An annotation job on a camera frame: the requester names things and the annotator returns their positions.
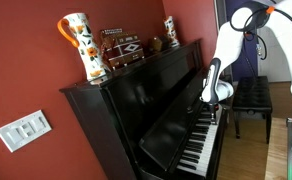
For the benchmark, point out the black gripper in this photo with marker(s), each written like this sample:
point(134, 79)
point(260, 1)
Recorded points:
point(213, 108)

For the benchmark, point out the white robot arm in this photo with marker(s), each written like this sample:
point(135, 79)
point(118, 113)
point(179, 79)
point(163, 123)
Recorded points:
point(238, 37)

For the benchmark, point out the black piano bench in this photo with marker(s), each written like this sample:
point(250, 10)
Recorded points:
point(252, 96)

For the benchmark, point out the black upright piano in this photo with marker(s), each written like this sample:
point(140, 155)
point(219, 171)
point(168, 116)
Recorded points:
point(146, 121)

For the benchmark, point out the floral ceramic pitcher orange handle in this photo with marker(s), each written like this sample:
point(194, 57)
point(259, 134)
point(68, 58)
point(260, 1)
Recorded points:
point(76, 29)

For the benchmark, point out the white wall switch plate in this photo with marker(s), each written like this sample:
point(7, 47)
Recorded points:
point(24, 130)

